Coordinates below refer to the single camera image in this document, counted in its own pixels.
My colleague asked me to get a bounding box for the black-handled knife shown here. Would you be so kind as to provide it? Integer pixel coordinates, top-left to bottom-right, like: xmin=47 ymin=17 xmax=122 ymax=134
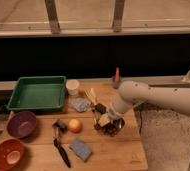
xmin=53 ymin=138 xmax=71 ymax=168

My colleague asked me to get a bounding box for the crumpled blue-white cloth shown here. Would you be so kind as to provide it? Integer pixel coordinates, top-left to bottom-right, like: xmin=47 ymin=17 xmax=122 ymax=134
xmin=70 ymin=98 xmax=91 ymax=112

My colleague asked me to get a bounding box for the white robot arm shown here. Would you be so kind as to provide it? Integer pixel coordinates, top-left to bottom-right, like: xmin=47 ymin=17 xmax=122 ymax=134
xmin=98 ymin=80 xmax=190 ymax=127

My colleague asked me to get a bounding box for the white paper cup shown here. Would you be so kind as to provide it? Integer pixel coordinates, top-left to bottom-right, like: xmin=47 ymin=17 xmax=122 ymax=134
xmin=66 ymin=79 xmax=80 ymax=96

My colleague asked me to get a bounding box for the orange bowl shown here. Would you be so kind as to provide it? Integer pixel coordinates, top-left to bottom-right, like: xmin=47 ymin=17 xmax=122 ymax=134
xmin=0 ymin=139 xmax=25 ymax=171

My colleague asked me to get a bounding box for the grey cup with orange tool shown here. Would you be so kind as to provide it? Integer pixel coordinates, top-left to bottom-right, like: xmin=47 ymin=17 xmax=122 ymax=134
xmin=112 ymin=68 xmax=122 ymax=89

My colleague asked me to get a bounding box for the wooden-bristle brush black handle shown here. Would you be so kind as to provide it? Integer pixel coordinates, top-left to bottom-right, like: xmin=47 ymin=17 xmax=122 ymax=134
xmin=85 ymin=88 xmax=106 ymax=114

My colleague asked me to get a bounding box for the dark grape bunch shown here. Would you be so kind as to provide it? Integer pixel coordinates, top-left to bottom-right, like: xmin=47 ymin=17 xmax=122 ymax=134
xmin=94 ymin=120 xmax=120 ymax=137

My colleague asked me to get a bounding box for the green plastic tray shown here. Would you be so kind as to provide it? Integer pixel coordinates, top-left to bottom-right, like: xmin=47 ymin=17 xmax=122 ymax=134
xmin=7 ymin=76 xmax=66 ymax=111

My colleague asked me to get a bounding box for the blue sponge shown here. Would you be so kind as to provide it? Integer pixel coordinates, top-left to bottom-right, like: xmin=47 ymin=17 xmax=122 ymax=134
xmin=69 ymin=139 xmax=92 ymax=162

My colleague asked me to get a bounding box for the yellow onion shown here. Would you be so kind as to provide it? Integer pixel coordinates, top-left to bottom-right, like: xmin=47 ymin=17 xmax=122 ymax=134
xmin=68 ymin=119 xmax=82 ymax=133

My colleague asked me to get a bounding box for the purple bowl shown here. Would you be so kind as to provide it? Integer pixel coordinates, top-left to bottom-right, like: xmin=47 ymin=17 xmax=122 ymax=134
xmin=7 ymin=111 xmax=37 ymax=139

